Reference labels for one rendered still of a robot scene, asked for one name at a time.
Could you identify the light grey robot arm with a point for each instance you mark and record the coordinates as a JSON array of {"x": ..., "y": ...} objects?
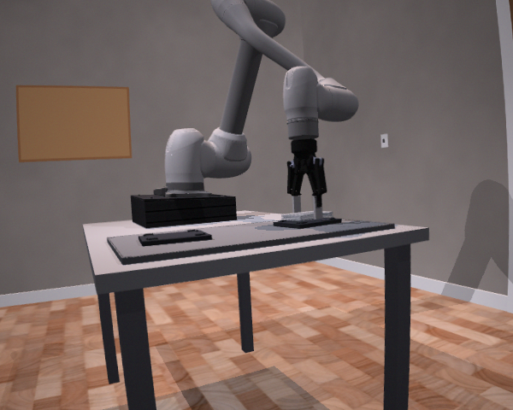
[{"x": 307, "y": 97}]

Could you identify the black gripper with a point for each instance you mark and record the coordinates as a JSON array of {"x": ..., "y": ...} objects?
[{"x": 305, "y": 162}]

